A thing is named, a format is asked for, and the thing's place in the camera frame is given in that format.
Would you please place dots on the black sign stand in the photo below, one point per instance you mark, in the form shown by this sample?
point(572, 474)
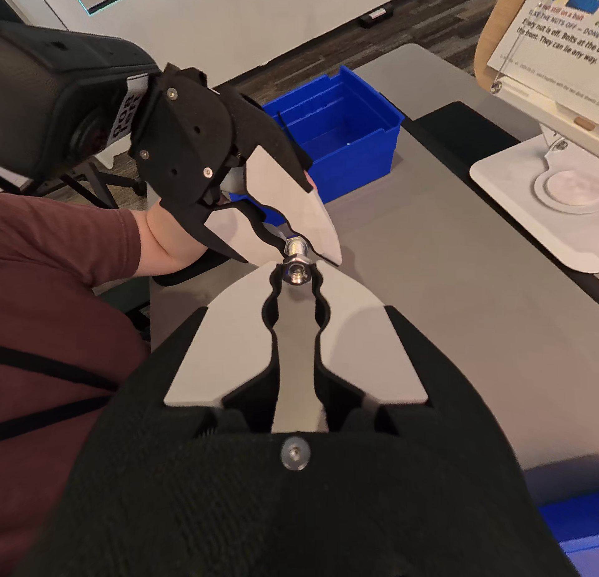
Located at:
point(100, 184)

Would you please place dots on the black desk mat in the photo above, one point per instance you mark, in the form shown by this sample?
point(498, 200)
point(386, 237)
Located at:
point(468, 133)

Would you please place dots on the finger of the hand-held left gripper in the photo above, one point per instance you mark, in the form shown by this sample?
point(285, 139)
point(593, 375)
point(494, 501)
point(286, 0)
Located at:
point(238, 235)
point(290, 198)

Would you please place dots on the silver hex bolt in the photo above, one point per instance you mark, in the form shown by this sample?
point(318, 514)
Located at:
point(295, 246)

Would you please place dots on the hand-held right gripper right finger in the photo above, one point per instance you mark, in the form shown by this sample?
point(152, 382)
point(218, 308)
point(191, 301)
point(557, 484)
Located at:
point(369, 343)

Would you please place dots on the person's left forearm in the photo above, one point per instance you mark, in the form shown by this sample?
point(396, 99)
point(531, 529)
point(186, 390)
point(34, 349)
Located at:
point(164, 245)

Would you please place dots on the instruction sheet on stand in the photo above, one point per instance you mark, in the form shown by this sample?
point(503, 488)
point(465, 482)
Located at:
point(538, 189)

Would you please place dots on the silver hex nut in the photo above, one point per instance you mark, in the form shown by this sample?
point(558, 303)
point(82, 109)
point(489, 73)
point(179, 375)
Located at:
point(297, 259)

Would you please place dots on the person's left hand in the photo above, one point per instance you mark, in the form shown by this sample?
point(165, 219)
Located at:
point(310, 180)

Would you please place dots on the black floor box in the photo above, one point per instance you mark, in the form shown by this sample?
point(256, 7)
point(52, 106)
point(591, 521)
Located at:
point(376, 16)

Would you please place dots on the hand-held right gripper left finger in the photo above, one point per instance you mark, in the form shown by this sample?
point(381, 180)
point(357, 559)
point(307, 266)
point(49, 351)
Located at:
point(224, 343)

